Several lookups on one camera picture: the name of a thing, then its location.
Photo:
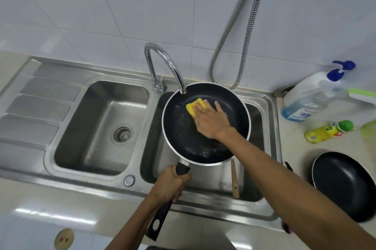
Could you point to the wooden spatula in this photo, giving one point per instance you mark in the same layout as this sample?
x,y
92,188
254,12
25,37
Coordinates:
x,y
235,182

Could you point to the person's left hand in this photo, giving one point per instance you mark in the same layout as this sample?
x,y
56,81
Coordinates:
x,y
167,183

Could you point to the metal sink drain strainer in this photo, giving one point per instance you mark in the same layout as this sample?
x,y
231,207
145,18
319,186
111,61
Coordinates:
x,y
122,134

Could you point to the black nonstick frying pan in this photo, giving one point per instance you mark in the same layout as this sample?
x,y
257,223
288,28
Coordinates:
x,y
343,185

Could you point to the stainless steel double sink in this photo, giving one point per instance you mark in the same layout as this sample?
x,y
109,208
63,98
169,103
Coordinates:
x,y
97,129

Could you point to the person's left thumb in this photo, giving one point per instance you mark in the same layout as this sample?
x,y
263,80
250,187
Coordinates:
x,y
184,178

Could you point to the yellow dish soap bottle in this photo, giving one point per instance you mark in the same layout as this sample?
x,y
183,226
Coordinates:
x,y
320,133

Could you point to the yellow sponge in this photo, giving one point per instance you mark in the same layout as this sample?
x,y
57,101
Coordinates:
x,y
191,107

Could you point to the person's right hand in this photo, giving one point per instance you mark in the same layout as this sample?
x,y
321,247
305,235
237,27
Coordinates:
x,y
213,124

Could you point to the white pump bottle blue nozzle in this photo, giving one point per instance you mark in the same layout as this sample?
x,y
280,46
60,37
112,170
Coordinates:
x,y
305,85

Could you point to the round steel sink hole cap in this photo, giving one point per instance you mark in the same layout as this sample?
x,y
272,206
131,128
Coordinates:
x,y
129,180

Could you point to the person's right little finger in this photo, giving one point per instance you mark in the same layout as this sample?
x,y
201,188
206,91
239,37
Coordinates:
x,y
221,110

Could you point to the chrome gooseneck faucet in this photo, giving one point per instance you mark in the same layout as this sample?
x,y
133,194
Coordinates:
x,y
151,66

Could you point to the clear bottle blue liquid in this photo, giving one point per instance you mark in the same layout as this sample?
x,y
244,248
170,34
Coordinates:
x,y
296,111

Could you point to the person's left forearm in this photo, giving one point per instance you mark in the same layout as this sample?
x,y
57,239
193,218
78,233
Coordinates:
x,y
138,223

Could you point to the round metal counter fitting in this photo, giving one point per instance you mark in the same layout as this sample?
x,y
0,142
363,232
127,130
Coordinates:
x,y
282,91

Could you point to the person's right forearm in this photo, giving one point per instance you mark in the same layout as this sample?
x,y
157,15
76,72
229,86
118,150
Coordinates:
x,y
293,194

